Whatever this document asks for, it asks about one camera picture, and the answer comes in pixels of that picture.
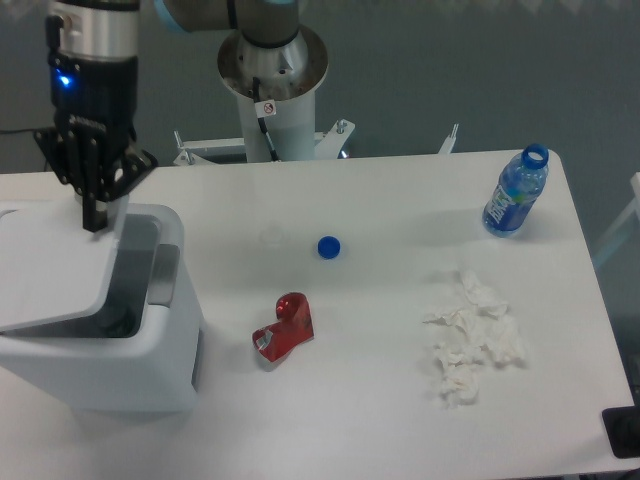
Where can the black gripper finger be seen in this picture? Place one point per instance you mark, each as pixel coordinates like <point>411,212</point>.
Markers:
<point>75,158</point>
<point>131,169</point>

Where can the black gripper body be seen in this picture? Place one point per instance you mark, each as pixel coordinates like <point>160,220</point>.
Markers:
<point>94,94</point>

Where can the white trash can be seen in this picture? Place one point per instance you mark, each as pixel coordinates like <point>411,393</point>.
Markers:
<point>55,278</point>

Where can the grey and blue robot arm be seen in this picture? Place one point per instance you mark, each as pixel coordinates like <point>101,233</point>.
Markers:
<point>108,31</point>

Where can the clear bottle inside trash can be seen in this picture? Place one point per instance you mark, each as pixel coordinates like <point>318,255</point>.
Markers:
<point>115,322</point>

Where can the blue bottle cap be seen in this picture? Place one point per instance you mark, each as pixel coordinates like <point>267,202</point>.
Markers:
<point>328,247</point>

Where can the crushed red can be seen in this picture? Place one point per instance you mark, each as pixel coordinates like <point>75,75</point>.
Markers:
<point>293,327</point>

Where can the crumpled white tissue paper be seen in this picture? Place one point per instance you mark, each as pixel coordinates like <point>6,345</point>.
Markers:
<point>481,332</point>

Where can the blue plastic water bottle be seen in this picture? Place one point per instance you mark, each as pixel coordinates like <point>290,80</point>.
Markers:
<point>519,185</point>

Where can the black device at table corner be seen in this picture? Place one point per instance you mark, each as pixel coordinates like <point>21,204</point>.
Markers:
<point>622,428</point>

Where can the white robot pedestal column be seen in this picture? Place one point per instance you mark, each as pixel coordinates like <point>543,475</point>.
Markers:
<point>275,90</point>

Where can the white metal base frame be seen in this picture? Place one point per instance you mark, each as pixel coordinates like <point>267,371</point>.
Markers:
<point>328,145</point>

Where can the white frame at right edge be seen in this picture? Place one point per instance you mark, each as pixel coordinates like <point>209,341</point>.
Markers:
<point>620,230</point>

